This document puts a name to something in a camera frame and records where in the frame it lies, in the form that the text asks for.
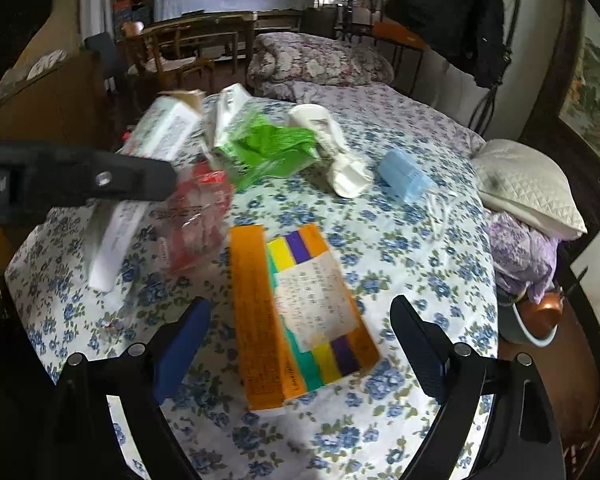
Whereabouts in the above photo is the clear red plastic wrapper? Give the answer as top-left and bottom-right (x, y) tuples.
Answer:
(155, 169), (237, 275)

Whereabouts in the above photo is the long white carton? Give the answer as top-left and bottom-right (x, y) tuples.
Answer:
(87, 199), (151, 294)

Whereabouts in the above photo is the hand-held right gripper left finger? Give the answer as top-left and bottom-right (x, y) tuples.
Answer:
(45, 296), (214, 480)

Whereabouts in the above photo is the white quilted pillow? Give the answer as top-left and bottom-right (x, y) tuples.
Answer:
(471, 138), (589, 242)

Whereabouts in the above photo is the wooden chair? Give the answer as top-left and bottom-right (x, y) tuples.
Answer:
(121, 21), (217, 111)

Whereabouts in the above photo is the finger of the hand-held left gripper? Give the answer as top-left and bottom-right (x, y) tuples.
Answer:
(27, 149), (177, 209)

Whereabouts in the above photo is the black tool handle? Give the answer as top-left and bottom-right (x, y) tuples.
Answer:
(561, 264), (590, 297)

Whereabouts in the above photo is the folded floral quilt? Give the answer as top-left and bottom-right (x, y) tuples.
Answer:
(245, 31), (396, 98)

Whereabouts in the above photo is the green plastic bag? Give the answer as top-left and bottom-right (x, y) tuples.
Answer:
(215, 110), (317, 192)

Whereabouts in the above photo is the blue face mask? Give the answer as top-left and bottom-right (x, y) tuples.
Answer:
(377, 148), (457, 242)

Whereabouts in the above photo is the dark hanging coat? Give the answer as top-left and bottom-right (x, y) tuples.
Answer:
(384, 0), (507, 90)

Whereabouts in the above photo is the purple floral cloth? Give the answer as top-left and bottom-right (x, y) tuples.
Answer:
(484, 209), (562, 302)

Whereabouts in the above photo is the orange metal chair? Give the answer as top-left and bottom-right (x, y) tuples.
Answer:
(371, 19), (432, 92)

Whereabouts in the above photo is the orange medicine box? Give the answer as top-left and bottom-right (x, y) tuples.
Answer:
(229, 222), (382, 414)

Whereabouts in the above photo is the white and green carton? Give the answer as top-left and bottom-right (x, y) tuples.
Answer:
(202, 82), (262, 162)

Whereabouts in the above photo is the purple floral bedsheet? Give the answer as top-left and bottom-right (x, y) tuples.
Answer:
(287, 81), (487, 153)

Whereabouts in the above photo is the blue floral bedsheet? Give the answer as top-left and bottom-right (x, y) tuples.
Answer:
(4, 91), (500, 480)

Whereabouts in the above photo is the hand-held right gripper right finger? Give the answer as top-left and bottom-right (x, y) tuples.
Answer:
(387, 295), (567, 480)

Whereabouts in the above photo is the copper kettle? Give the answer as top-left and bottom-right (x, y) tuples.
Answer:
(519, 290), (565, 342)

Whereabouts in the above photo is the black coat stand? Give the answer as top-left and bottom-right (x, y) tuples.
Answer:
(467, 0), (525, 137)

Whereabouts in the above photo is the white printed carton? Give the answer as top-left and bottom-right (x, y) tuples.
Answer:
(117, 91), (205, 161)

